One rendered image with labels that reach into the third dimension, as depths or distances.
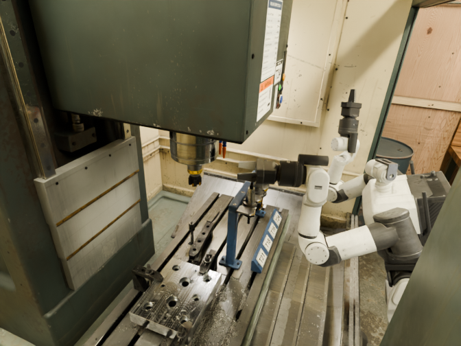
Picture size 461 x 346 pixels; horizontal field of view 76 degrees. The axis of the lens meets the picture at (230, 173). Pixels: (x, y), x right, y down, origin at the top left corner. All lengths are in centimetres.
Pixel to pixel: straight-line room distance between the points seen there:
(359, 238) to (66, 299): 115
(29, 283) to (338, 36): 178
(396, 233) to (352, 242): 13
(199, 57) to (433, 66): 301
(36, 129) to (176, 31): 55
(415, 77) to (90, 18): 311
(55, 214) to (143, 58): 64
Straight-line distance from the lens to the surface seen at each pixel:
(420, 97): 360
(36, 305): 140
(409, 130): 368
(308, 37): 182
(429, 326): 68
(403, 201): 122
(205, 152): 91
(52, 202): 117
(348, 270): 169
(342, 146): 149
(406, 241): 111
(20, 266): 128
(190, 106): 80
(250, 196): 123
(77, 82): 102
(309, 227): 105
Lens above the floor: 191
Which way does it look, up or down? 28 degrees down
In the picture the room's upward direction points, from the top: 3 degrees clockwise
